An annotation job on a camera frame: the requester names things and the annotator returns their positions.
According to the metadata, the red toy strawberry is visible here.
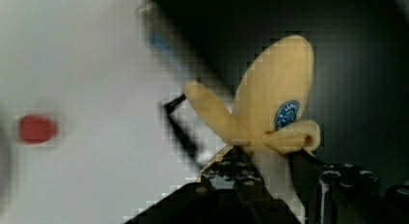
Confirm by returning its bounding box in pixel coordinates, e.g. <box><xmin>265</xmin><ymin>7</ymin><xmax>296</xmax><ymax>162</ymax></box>
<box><xmin>18</xmin><ymin>115</ymin><xmax>58</xmax><ymax>145</ymax></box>

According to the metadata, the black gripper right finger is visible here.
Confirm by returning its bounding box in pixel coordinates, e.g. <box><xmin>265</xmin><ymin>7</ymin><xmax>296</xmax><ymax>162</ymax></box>
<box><xmin>288</xmin><ymin>151</ymin><xmax>409</xmax><ymax>224</ymax></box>

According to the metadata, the black toaster oven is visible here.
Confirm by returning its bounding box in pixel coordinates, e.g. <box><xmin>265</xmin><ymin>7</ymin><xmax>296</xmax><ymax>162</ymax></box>
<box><xmin>140</xmin><ymin>0</ymin><xmax>408</xmax><ymax>188</ymax></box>

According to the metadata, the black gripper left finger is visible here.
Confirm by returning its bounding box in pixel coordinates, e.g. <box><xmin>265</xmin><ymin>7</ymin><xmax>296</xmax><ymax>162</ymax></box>
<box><xmin>123</xmin><ymin>147</ymin><xmax>301</xmax><ymax>224</ymax></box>

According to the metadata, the yellow plush peeled banana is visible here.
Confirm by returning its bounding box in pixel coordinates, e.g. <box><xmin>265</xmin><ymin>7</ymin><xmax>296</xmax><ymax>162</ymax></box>
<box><xmin>183</xmin><ymin>35</ymin><xmax>320</xmax><ymax>224</ymax></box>

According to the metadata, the black oven door handle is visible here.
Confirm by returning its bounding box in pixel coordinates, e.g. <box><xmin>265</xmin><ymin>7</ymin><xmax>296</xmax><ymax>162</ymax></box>
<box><xmin>162</xmin><ymin>94</ymin><xmax>205</xmax><ymax>169</ymax></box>

